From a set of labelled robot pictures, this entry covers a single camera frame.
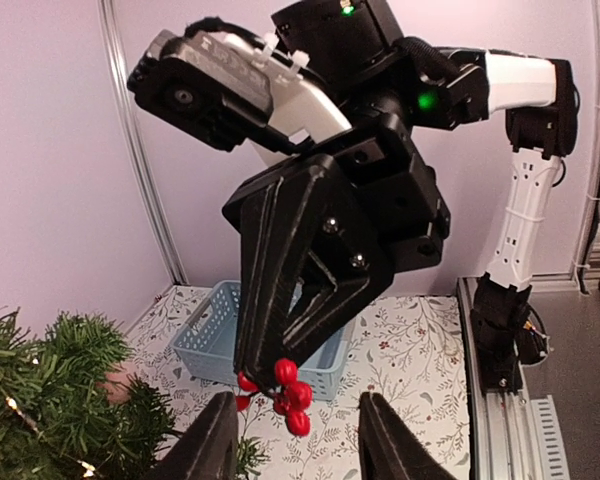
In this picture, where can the small green christmas tree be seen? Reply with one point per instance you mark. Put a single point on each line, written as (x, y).
(56, 423)

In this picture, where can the right aluminium frame post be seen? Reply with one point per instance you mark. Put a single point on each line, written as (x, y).
(132, 134)

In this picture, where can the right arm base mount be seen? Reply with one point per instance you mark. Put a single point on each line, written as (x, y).
(508, 334)

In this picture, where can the floral patterned table mat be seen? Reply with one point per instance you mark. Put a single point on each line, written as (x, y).
(408, 349)

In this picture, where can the aluminium front rail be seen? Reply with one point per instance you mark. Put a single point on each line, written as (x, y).
(512, 435)

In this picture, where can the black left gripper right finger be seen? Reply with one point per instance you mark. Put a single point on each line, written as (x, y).
(388, 450)

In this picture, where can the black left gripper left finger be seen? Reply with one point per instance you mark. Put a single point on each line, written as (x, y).
(208, 448)

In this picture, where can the red berry twig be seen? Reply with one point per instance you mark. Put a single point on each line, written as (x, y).
(291, 401)

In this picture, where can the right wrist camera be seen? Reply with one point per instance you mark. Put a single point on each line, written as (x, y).
(224, 85)

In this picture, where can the pink pompom ornament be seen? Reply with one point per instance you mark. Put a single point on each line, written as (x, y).
(117, 383)

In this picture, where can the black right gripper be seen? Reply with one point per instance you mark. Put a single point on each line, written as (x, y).
(312, 248)

